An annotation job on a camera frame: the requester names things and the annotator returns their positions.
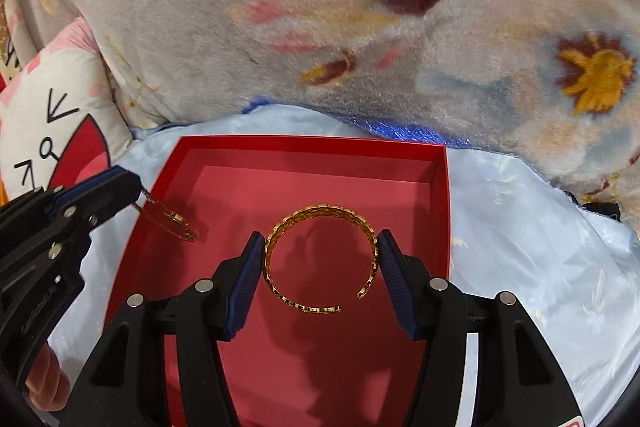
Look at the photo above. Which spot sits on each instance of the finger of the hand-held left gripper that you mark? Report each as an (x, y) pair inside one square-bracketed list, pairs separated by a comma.
[(112, 209), (100, 184)]

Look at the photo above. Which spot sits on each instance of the light blue satin sheet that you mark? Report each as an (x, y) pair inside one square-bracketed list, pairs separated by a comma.
[(525, 257)]

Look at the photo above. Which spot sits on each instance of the white cat face pillow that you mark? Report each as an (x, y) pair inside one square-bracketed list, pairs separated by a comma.
[(50, 77)]

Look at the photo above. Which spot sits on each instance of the red jewelry box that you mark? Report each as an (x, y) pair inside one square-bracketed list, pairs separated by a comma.
[(320, 187)]

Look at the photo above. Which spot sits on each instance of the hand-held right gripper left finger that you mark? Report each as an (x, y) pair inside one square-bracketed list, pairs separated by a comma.
[(245, 277)]

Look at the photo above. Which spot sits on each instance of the person's left hand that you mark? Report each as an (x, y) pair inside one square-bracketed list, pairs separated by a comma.
[(47, 382)]

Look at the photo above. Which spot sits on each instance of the gold clip earring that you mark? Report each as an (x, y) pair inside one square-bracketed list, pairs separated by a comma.
[(170, 214)]

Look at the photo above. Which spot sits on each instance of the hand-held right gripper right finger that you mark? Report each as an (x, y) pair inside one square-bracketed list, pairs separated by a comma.
[(395, 287)]

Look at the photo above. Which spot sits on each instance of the gold bangle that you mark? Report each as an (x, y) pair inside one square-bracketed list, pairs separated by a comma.
[(320, 210)]

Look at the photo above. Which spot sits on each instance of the grey floral plush blanket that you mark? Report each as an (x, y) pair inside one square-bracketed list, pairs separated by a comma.
[(200, 32)]

